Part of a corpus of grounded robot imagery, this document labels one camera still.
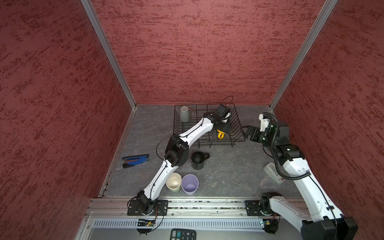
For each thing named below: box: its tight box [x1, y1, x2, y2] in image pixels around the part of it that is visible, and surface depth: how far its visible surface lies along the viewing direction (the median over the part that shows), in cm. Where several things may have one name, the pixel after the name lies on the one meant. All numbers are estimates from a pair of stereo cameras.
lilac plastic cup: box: [181, 174, 199, 196], surface depth 74 cm
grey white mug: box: [179, 106, 194, 123], surface depth 106 cm
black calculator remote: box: [170, 228, 197, 240], surface depth 68 cm
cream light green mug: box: [165, 172, 182, 192], surface depth 77 cm
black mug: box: [191, 151, 210, 171], surface depth 88 cm
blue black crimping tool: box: [122, 154, 149, 169], surface depth 91 cm
